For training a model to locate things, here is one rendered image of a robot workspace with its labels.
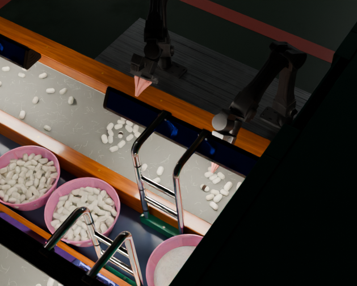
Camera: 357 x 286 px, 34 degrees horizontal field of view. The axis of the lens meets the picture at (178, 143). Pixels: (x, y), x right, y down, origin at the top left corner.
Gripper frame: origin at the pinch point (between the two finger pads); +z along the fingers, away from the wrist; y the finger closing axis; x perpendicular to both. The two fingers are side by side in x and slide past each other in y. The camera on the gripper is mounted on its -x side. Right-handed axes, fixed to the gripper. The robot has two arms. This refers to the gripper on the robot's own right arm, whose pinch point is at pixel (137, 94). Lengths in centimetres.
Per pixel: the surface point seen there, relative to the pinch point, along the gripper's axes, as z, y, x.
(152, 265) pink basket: 47, 42, -24
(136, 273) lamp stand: 46, 44, -39
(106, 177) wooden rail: 31.1, 8.7, -13.4
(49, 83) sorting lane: 12.1, -43.6, 5.2
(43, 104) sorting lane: 19.7, -37.7, -1.1
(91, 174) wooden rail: 32.5, 2.8, -14.1
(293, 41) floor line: -56, 2, 158
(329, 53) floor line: -57, 25, 159
